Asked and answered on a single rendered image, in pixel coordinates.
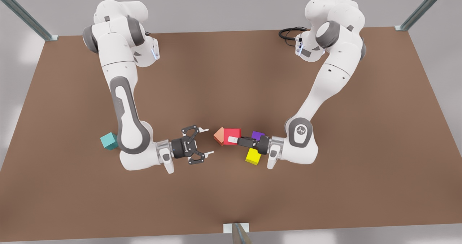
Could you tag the teal wooden cube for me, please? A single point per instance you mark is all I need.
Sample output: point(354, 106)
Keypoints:
point(108, 141)

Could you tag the silver frame post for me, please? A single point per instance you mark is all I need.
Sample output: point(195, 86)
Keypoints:
point(238, 233)
point(25, 14)
point(422, 7)

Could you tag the red wooden cube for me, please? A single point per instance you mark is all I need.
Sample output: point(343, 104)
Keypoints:
point(232, 133)

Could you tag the yellow wooden cube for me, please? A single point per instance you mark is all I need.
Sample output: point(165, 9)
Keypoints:
point(252, 158)

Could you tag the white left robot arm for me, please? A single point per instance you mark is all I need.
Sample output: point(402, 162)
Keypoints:
point(335, 74)

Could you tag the orange wooden cube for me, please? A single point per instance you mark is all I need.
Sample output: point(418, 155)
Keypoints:
point(218, 135)

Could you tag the purple wooden cube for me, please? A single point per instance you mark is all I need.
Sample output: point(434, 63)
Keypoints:
point(257, 134)

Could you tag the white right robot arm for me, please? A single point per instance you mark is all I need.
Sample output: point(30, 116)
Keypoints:
point(119, 56)

